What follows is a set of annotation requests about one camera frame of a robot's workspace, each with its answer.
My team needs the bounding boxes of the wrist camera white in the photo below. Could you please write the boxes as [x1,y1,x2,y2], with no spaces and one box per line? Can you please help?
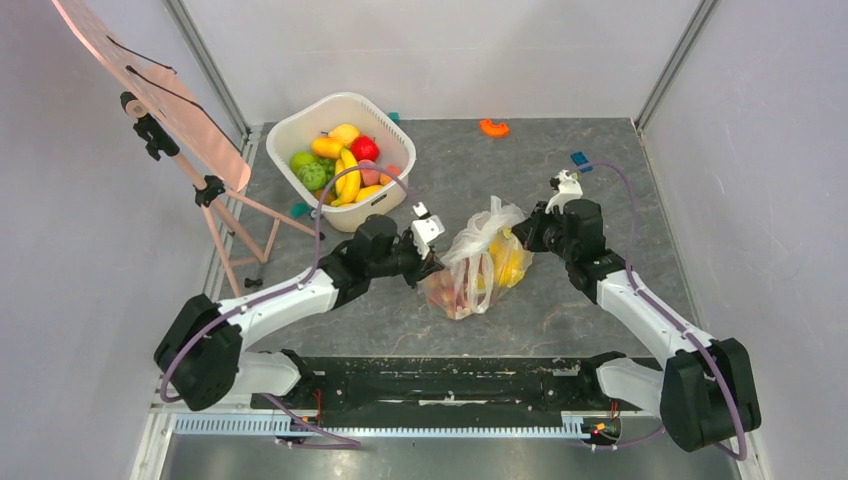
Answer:
[410,202,445,260]
[545,169,583,214]

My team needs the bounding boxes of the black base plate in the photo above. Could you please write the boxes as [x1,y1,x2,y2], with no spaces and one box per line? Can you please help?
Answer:
[280,356,627,412]

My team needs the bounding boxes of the green fake custard apple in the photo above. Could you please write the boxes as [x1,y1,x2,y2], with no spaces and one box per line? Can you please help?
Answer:
[296,162,329,191]

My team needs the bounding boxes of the clear plastic bag of fruits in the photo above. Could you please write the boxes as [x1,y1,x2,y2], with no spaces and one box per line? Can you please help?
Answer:
[419,196,533,320]

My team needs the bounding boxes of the orange yellow fake mango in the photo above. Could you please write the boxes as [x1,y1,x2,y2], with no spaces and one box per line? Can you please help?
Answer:
[311,136,345,159]

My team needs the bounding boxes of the teal toy piece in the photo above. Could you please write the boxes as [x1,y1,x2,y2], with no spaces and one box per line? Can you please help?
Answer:
[289,203,312,218]

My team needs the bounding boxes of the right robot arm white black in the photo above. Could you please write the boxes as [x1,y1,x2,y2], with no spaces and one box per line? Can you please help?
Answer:
[512,199,762,459]

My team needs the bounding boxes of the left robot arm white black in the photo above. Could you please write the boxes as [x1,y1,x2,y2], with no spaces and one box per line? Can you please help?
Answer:
[153,213,445,411]

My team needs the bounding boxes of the fake peach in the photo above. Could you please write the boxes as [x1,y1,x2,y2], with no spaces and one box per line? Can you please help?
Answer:
[358,159,381,188]

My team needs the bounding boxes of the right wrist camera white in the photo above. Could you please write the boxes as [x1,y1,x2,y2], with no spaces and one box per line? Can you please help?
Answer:
[545,169,583,214]

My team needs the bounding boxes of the white plastic basket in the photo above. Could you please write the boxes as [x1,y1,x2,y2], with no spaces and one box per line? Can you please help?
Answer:
[266,92,416,232]

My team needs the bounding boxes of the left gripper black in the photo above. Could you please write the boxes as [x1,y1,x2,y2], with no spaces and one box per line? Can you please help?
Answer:
[368,231,444,289]

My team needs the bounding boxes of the blue toy brick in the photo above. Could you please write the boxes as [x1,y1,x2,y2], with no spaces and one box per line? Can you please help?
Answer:
[570,151,593,173]

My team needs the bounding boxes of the orange curved toy block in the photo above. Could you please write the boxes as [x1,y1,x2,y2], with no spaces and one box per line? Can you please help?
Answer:
[479,118,511,138]

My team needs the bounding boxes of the pink tripod stand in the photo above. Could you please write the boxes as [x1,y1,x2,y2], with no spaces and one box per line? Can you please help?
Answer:
[120,91,325,296]

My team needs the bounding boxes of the yellow fake banana bunch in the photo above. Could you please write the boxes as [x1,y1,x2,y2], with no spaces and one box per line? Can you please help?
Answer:
[330,148,383,207]

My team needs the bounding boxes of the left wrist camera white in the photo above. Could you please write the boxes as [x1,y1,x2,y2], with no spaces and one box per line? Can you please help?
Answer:
[410,202,445,260]

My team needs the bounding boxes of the red fake apple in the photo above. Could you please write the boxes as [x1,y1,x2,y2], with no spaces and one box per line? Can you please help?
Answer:
[349,135,380,161]

